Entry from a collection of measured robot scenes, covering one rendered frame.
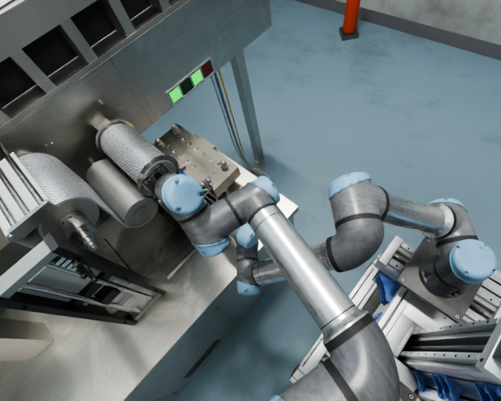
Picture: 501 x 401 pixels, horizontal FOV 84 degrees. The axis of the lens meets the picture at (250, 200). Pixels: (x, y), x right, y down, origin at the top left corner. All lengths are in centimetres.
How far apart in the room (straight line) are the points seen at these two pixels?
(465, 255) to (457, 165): 161
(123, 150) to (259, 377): 150
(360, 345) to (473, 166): 224
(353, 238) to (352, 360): 31
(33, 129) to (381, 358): 105
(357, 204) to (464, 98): 241
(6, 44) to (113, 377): 103
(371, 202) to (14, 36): 99
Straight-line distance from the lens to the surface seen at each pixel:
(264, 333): 195
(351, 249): 72
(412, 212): 92
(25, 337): 129
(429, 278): 118
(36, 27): 101
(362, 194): 76
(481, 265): 106
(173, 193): 55
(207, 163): 117
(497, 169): 269
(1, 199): 88
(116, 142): 100
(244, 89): 181
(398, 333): 126
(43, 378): 138
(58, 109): 108
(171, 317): 113
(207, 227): 59
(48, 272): 82
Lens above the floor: 193
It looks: 61 degrees down
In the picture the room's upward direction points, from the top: 19 degrees counter-clockwise
